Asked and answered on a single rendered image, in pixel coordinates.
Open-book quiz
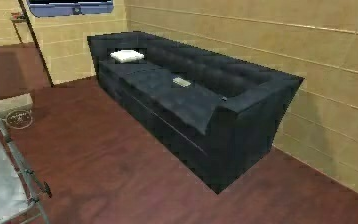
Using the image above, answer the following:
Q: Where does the black sofa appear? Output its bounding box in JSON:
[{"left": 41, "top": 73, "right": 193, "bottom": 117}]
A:
[{"left": 86, "top": 31, "right": 305, "bottom": 195}]

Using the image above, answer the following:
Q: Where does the grey remote control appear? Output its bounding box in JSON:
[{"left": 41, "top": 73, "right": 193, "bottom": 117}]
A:
[{"left": 172, "top": 76, "right": 192, "bottom": 88}]

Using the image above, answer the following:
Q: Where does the round brown disc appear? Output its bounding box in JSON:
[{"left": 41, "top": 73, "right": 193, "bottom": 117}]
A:
[{"left": 5, "top": 109, "right": 34, "bottom": 130}]

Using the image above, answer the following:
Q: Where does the beige low block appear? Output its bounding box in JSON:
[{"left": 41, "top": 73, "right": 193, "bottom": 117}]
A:
[{"left": 0, "top": 93, "right": 34, "bottom": 123}]

